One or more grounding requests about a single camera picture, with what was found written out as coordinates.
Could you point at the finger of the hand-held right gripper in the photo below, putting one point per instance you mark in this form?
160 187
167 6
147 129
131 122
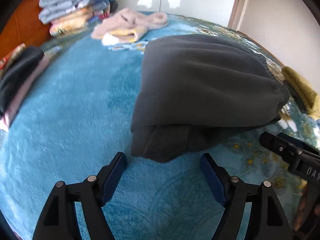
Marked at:
275 143
303 146

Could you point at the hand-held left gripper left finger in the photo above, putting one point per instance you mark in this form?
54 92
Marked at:
113 180

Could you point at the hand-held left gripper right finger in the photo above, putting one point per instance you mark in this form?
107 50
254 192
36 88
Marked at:
212 180

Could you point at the dark grey pants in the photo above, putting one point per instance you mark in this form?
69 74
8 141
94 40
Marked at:
200 85

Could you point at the folded black and pink clothes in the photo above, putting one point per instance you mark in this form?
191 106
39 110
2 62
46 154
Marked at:
31 87

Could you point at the person's right hand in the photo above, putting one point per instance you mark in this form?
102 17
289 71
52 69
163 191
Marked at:
301 210

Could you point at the olive green cloth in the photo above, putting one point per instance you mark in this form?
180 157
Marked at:
302 85

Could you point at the blue floral blanket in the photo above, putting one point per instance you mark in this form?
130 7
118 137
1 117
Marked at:
75 130

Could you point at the pink fuzzy sweater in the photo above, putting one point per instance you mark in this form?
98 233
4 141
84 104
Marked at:
125 20

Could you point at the red patterned folded cloth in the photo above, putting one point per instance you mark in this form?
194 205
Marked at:
10 57

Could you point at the floral folded quilt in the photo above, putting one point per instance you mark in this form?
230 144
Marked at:
72 21

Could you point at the dark blue folded cloth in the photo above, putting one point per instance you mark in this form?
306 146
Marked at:
113 5

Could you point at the carved wooden headboard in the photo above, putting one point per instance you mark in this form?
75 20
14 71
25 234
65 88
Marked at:
22 30

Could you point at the wooden door frame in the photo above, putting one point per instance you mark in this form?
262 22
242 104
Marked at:
237 7

